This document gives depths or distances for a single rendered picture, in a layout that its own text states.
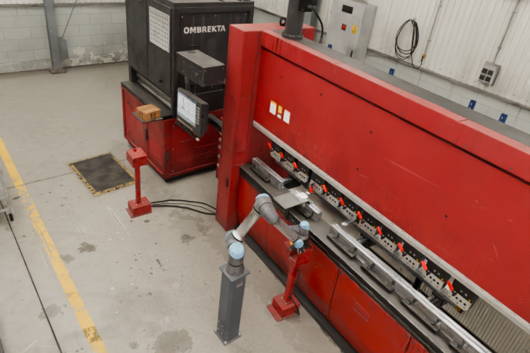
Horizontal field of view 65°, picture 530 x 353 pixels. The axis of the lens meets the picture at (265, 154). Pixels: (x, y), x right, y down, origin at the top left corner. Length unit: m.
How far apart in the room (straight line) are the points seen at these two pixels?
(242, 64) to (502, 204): 2.41
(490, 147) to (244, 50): 2.24
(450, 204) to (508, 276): 0.50
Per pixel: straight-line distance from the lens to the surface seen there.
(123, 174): 5.84
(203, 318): 4.07
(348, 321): 3.79
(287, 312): 4.11
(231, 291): 3.43
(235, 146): 4.27
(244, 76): 3.97
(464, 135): 2.66
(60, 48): 9.43
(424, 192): 2.92
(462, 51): 7.34
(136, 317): 4.11
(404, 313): 3.31
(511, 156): 2.56
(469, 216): 2.80
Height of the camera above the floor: 3.19
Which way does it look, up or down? 30 degrees down
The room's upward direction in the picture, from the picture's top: 8 degrees clockwise
